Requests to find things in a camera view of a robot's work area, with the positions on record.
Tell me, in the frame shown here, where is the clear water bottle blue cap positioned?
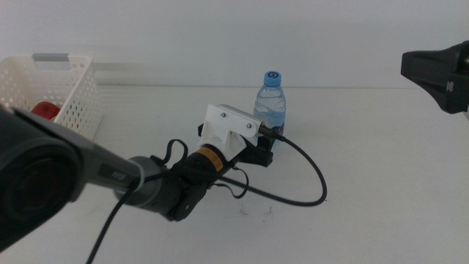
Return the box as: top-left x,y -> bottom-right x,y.
253,70 -> 287,147

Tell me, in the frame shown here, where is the red drink bottle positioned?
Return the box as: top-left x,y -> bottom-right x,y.
31,101 -> 62,120

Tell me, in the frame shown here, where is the white perforated plastic basket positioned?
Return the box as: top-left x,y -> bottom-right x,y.
0,53 -> 103,142

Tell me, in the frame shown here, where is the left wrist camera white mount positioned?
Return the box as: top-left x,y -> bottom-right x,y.
196,103 -> 264,161

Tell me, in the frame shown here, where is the black braided left camera cable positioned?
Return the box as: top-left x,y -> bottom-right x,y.
86,126 -> 328,264

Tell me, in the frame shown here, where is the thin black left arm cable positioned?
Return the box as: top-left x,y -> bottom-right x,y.
160,138 -> 251,200

